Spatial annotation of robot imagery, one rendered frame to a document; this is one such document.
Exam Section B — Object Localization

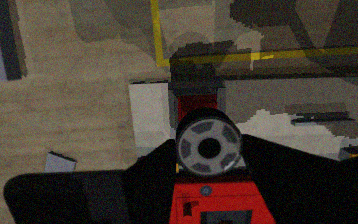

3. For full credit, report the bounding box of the yellow rectangular outline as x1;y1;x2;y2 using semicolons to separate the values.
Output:
151;0;358;67

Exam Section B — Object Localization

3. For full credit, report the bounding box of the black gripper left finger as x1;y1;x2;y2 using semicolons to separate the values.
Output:
3;139;176;224

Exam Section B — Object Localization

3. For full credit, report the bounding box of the black and grey wheel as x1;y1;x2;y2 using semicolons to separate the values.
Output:
175;107;243;177

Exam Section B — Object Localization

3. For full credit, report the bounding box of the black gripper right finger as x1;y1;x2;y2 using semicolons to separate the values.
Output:
241;134;358;224

